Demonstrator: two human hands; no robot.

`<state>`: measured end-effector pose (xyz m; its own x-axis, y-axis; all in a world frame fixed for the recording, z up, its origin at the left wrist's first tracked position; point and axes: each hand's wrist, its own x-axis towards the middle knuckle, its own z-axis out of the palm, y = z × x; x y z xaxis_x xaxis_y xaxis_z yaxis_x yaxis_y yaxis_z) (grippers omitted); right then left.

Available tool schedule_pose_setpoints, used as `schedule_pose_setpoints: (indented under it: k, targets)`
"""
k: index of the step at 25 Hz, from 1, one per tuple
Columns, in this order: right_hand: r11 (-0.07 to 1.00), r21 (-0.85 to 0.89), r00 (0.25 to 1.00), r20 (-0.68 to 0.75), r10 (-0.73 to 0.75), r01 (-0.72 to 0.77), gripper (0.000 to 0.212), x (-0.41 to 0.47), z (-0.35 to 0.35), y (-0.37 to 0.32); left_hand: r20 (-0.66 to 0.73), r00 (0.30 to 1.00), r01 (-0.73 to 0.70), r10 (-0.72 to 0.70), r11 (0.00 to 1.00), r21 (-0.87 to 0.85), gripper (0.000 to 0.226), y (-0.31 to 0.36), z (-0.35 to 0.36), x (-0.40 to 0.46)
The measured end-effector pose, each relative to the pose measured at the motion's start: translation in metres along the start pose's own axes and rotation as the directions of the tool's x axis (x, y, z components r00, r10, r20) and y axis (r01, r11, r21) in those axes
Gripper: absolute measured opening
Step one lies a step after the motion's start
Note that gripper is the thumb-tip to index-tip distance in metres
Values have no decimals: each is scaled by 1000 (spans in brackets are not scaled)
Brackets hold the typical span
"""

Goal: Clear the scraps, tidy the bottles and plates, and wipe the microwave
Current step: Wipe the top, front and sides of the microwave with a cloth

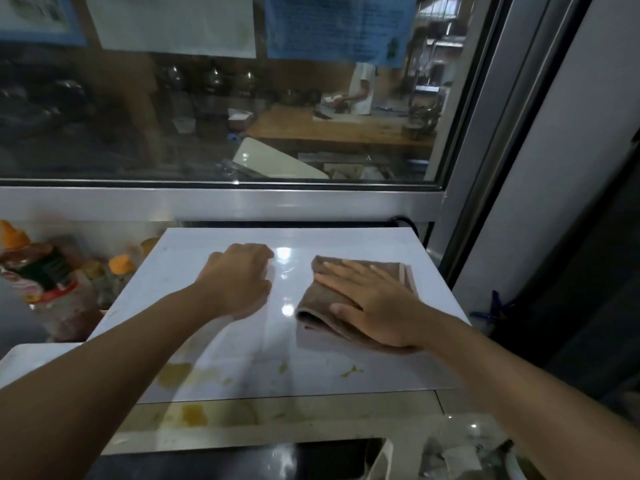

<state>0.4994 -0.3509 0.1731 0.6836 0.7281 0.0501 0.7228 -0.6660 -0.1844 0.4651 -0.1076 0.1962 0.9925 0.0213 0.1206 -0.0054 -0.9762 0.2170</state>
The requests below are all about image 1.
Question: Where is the blue clamp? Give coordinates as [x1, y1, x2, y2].
[469, 290, 516, 323]

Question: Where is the white microwave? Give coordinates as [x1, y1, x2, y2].
[85, 227, 501, 480]

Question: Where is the person's left forearm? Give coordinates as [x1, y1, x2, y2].
[0, 287, 226, 480]

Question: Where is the glass window aluminium frame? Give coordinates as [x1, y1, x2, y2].
[0, 0, 516, 225]

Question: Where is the wooden kitchen counter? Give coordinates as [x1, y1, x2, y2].
[245, 103, 436, 145]

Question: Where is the small white box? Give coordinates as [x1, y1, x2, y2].
[227, 108, 255, 131]

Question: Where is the blue bordered poster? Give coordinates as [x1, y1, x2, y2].
[0, 0, 89, 47]

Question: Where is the white tilted board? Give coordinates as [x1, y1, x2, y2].
[232, 137, 330, 181]

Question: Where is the person's right hand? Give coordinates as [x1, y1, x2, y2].
[313, 259, 436, 351]

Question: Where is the brown cloth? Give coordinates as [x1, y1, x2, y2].
[295, 254, 419, 353]

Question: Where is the dark sauce bottle orange cap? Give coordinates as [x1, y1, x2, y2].
[108, 254, 136, 311]

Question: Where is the white rectangular plate red underside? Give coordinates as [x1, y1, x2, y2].
[0, 343, 83, 391]

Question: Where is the small glass bottle tan cap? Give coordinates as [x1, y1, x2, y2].
[82, 259, 119, 311]

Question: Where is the white paper notice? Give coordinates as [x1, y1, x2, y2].
[83, 0, 257, 59]

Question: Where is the large ketchup bottle orange cap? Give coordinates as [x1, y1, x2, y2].
[0, 219, 103, 343]

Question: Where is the person's left hand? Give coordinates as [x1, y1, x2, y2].
[193, 243, 275, 321]

